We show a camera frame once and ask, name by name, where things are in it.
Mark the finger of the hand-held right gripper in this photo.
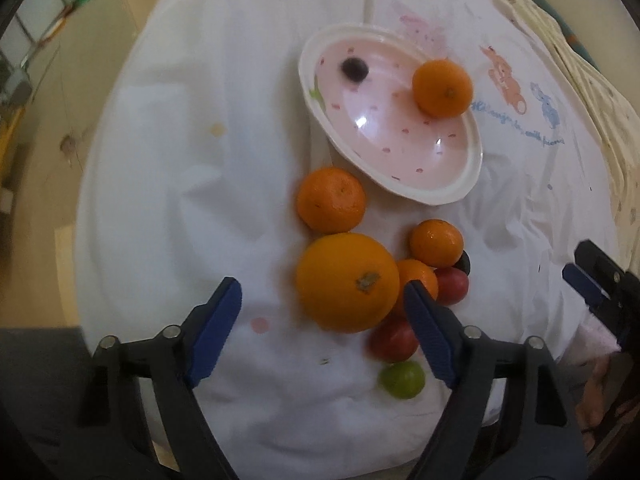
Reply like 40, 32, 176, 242
574, 240, 632, 286
561, 262, 617, 317

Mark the grey metal object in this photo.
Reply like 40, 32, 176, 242
0, 62, 33, 111

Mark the large orange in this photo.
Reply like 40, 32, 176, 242
295, 232, 401, 334

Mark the pink oval bowl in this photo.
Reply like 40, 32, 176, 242
298, 23, 484, 206

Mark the small mandarin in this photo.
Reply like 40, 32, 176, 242
409, 219, 464, 268

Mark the teal cushion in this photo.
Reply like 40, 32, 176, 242
530, 0, 601, 73

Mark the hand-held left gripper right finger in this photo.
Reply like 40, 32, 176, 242
403, 280, 589, 480

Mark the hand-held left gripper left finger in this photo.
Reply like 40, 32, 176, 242
77, 276, 243, 480

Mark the green round fruit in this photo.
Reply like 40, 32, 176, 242
378, 361, 426, 401

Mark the person's foot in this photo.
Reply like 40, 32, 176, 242
575, 357, 640, 456

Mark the red cherry tomato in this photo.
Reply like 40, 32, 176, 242
368, 316, 421, 364
433, 266, 470, 306

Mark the white printed tablecloth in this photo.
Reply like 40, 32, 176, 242
75, 0, 626, 480

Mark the pink fuzzy clothing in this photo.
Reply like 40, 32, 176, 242
567, 322, 623, 367

